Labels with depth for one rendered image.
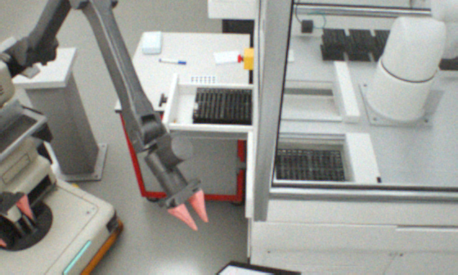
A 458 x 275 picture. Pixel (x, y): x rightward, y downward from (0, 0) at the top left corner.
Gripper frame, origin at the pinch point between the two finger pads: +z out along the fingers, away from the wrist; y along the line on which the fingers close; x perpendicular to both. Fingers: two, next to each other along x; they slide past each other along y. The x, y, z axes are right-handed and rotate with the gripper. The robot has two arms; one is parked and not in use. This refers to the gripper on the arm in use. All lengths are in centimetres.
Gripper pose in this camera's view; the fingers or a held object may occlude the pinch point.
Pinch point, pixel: (199, 223)
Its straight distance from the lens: 97.8
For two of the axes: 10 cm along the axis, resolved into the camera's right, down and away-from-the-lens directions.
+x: -4.5, 2.4, 8.6
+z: 5.4, 8.4, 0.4
